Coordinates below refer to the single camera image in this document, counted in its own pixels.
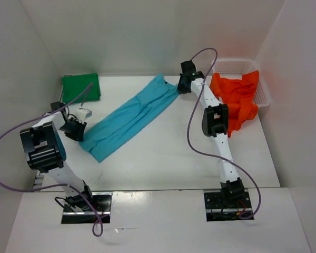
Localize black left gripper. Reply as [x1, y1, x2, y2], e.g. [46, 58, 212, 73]
[59, 117, 88, 142]

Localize light blue t shirt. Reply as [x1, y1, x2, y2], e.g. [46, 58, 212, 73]
[80, 74, 179, 163]

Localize green t shirt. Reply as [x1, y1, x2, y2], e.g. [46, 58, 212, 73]
[62, 73, 101, 104]

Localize orange t shirt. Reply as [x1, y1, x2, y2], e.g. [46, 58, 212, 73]
[210, 73, 259, 136]

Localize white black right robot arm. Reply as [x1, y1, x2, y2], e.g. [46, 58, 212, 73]
[177, 60, 245, 207]

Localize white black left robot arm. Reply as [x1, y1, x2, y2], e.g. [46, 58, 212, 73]
[19, 101, 94, 211]

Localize white plastic basket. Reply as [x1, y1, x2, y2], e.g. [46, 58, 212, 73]
[212, 58, 271, 109]

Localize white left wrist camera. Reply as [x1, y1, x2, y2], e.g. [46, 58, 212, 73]
[75, 108, 92, 122]

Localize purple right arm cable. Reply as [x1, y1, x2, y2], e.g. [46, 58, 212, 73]
[186, 48, 263, 220]

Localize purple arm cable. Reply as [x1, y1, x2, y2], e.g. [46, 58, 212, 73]
[0, 82, 106, 237]
[186, 48, 263, 220]

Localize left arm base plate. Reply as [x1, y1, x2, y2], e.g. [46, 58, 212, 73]
[56, 192, 113, 225]

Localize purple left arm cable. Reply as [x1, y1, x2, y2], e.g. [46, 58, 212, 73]
[0, 82, 106, 237]

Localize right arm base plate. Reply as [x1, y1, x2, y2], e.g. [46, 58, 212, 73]
[203, 190, 253, 222]

